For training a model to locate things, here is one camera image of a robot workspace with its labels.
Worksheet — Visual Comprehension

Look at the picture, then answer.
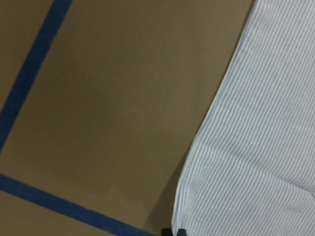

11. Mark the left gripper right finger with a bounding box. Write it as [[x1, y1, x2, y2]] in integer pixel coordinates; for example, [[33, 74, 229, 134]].
[[177, 229, 187, 236]]

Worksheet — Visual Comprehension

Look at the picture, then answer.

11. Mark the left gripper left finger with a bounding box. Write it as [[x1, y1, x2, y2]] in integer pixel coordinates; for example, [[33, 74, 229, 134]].
[[160, 228, 171, 236]]

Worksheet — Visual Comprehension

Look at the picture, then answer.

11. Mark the light blue striped shirt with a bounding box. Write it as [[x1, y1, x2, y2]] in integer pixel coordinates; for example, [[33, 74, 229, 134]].
[[172, 0, 315, 236]]

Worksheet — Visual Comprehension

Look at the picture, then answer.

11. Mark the brown paper table cover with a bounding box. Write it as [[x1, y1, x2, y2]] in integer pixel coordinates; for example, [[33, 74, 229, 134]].
[[0, 0, 253, 235]]

